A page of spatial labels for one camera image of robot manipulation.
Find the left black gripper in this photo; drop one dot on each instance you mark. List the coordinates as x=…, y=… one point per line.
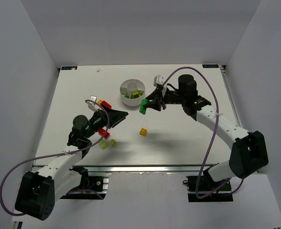
x=105, y=118

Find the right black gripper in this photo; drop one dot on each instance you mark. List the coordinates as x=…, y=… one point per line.
x=161, y=100

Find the green long lego brick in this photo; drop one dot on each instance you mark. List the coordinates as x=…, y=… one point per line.
x=143, y=107

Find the green black lego stack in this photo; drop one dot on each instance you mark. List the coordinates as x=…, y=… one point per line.
x=135, y=95

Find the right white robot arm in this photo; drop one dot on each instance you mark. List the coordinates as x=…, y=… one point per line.
x=248, y=149

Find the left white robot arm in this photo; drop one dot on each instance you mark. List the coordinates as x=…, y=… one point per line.
x=40, y=190

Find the red lego brick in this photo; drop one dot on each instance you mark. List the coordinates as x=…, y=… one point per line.
x=104, y=133

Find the red and orange lego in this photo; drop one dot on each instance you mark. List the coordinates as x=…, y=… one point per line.
x=104, y=104

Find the white round divided container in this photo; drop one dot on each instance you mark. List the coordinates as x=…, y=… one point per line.
x=128, y=87

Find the light green sloped lego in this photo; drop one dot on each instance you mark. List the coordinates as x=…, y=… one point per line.
x=112, y=143

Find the light green lego brick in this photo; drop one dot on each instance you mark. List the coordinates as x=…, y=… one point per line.
x=103, y=144

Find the orange lego brick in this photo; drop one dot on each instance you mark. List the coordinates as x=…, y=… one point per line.
x=143, y=132

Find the right blue table label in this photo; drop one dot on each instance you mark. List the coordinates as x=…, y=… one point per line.
x=210, y=66

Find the blue table label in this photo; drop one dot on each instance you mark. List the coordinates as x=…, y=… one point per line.
x=210, y=66
x=64, y=68

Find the left blue table label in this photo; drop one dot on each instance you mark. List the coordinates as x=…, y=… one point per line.
x=64, y=68

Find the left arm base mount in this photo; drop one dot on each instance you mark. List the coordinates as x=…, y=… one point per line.
x=91, y=187

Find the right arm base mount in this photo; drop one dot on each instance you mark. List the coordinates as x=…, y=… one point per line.
x=223, y=194

